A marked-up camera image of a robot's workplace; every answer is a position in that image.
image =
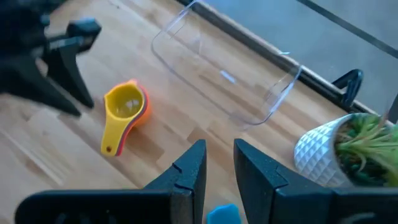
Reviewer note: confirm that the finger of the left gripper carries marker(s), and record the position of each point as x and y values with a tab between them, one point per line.
28	81
68	71

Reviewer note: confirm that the yellow measuring cup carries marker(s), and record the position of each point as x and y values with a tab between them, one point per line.
112	137

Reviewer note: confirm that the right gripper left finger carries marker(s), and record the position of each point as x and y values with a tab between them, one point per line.
186	186

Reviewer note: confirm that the teal measuring cup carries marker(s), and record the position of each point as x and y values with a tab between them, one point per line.
224	216

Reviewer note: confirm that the clear plastic basket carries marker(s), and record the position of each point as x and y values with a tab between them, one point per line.
273	93

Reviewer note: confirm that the orange measuring cup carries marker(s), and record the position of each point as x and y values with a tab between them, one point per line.
146	112

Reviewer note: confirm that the potted plant white geometric pot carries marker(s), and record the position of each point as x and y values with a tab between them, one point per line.
314	155

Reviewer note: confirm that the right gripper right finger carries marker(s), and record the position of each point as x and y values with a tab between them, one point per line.
264	193

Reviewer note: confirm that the black table clamp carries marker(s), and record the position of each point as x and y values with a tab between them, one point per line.
353	87

